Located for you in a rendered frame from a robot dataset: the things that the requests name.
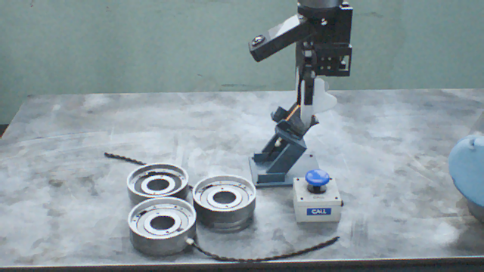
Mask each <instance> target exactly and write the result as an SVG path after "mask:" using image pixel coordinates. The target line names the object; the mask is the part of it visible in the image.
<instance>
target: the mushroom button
mask: <svg viewBox="0 0 484 272"><path fill-rule="evenodd" d="M306 181H307V182H308V183H309V184H311V185H313V187H314V188H316V189H318V188H320V187H321V186H323V185H325V184H327V183H328V182H329V181H330V176H329V174H328V173H327V172H326V171H324V170H320V169H312V170H310V171H308V172H307V173H306Z"/></svg>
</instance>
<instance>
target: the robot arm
mask: <svg viewBox="0 0 484 272"><path fill-rule="evenodd" d="M296 1H297V2H298V3H297V13H298V14H296V15H294V16H292V17H291V18H289V19H287V20H285V21H284V22H282V23H279V24H278V25H277V26H274V27H273V28H271V29H269V30H268V31H266V32H264V33H263V34H261V35H260V36H257V37H255V39H253V40H251V41H250V42H249V48H250V53H251V55H252V56H253V58H254V60H255V61H256V62H260V61H262V60H264V59H266V58H268V57H270V56H272V55H273V54H275V53H277V52H279V51H280V50H282V49H284V48H286V47H287V46H289V45H292V44H293V43H294V42H295V43H296V47H295V60H296V62H295V63H296V102H297V103H299V104H301V120H302V121H303V123H304V125H305V127H307V128H309V126H310V123H311V118H312V115H313V114H316V113H320V112H323V111H326V110H330V109H333V108H334V107H335V106H336V104H337V100H336V98H335V97H333V96H331V95H329V94H327V93H326V92H327V90H328V89H329V83H328V82H326V81H324V80H323V79H321V78H318V76H322V75H325V76H350V71H351V63H352V46H351V45H350V44H349V42H350V33H351V25H352V7H350V6H349V3H348V2H343V0H296ZM344 56H349V60H348V69H347V70H342V69H345V68H346V64H345V63H344V61H343V58H344ZM339 69H340V70H339ZM448 170H449V174H450V175H451V178H452V180H453V183H454V185H455V186H456V188H457V189H458V191H459V192H460V193H461V194H462V195H463V196H464V197H465V198H466V199H467V203H468V206H469V209H470V211H471V212H472V213H473V215H474V216H475V217H476V218H477V219H479V220H480V221H481V222H482V223H484V110H483V112H482V113H481V115H480V116H479V118H478V119H477V121H476V123H475V124H474V126H473V127H472V129H471V130H470V132H469V133H468V134H467V135H466V137H463V138H461V139H460V140H459V141H458V142H457V143H456V144H455V147H454V149H453V150H452V151H451V153H450V156H449V159H448Z"/></svg>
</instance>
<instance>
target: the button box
mask: <svg viewBox="0 0 484 272"><path fill-rule="evenodd" d="M292 201H293V209H294V214H296V222H297V224H324V223H339V220H340V207H343V200H342V199H341V198H340V195H339V192H338V189H337V185H336V181H335V179H334V177H330V181H329V182H328V183H327V184H325V185H323V186H321V187H320V188H318V189H316V188H314V187H313V185H311V184H309V183H308V182H307V181H306V178H293V192H292Z"/></svg>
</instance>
